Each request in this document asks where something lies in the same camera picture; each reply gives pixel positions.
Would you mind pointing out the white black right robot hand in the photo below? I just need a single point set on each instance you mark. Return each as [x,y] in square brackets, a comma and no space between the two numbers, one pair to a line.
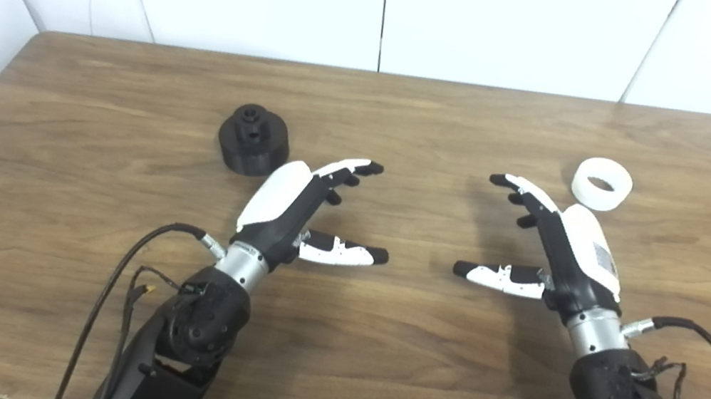
[580,259]

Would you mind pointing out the round black plastic part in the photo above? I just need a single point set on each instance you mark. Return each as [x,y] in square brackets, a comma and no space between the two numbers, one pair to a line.
[247,154]

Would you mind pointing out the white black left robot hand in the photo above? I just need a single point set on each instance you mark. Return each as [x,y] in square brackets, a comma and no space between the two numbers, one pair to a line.
[279,201]

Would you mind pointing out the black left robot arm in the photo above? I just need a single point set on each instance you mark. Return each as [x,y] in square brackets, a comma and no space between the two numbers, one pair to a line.
[204,326]

